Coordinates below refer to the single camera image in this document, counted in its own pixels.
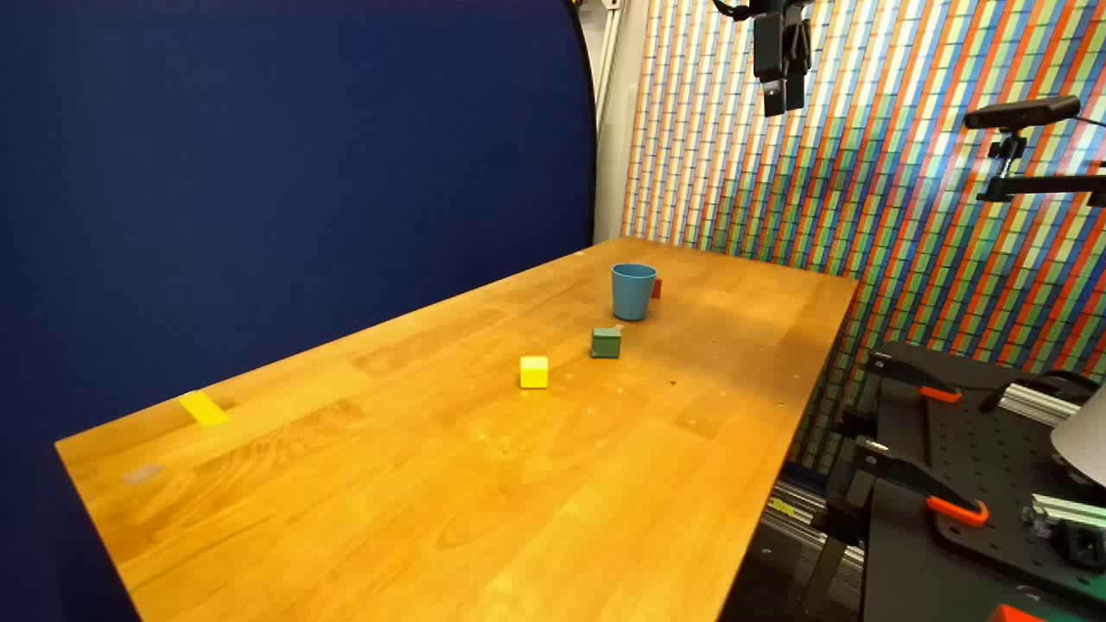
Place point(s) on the blue cup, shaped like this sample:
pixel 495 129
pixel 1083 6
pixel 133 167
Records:
pixel 634 293

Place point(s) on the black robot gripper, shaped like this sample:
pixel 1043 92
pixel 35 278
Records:
pixel 781 41

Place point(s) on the silver aluminium profile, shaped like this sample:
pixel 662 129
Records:
pixel 1038 405
pixel 1070 512

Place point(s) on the blue backdrop panel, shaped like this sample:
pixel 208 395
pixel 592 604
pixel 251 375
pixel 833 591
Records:
pixel 289 175

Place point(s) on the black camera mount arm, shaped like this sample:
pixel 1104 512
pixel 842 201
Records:
pixel 1042 185

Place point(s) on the white vertical pole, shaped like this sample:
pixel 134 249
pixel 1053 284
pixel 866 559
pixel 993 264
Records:
pixel 614 126

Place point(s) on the yellow flat block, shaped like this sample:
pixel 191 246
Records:
pixel 201 409

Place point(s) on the yellow cube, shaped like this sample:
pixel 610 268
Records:
pixel 532 372

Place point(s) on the green cube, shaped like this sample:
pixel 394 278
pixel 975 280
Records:
pixel 604 345

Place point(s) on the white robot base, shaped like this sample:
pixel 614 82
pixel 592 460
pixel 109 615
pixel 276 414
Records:
pixel 1086 439

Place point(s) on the black camera bar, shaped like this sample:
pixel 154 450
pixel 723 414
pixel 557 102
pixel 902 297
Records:
pixel 1020 112

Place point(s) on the multicoloured patterned backdrop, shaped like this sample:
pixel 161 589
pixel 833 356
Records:
pixel 901 231

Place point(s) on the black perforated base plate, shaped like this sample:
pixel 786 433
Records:
pixel 979 460

